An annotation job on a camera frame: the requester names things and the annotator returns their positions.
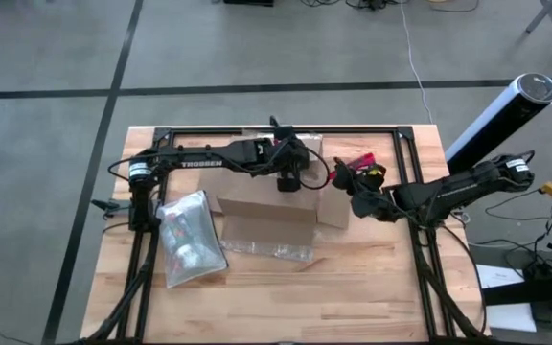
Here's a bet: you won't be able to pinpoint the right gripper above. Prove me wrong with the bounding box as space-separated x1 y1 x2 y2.
332 157 392 219

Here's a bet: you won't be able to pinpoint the brown cardboard shipping box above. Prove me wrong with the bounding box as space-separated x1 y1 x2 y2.
196 127 353 264

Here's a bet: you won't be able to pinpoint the red box cutter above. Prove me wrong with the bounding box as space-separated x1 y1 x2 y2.
331 151 379 182

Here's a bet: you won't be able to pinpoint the clear zip pouch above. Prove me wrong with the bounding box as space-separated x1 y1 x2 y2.
155 190 230 290

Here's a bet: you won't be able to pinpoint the white black cylinder tower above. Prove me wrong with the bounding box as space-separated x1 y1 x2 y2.
446 72 552 176

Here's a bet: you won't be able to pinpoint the white paper sheet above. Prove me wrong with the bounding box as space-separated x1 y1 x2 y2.
474 264 540 334

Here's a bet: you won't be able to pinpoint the black floor device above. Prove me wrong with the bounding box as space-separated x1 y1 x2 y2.
221 0 276 8

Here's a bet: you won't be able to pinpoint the black metal bar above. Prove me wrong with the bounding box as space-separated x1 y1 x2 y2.
480 271 552 308

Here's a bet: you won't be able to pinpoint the grey metal table leg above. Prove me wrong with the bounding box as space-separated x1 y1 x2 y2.
524 0 552 35

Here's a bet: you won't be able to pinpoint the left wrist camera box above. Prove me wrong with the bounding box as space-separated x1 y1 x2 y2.
270 136 311 176

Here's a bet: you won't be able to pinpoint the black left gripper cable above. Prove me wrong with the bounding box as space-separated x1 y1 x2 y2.
304 143 332 192

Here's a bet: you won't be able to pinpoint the black aluminium table frame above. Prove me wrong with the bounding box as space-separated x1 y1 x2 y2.
77 125 495 345

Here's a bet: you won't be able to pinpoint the white floor cable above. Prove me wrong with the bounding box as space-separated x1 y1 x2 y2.
399 0 436 126

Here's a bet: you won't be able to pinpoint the black floor cable bundle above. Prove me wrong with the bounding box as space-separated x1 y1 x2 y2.
484 176 552 279

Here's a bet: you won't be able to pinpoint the black floor cables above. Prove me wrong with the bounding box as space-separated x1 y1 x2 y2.
298 0 486 14

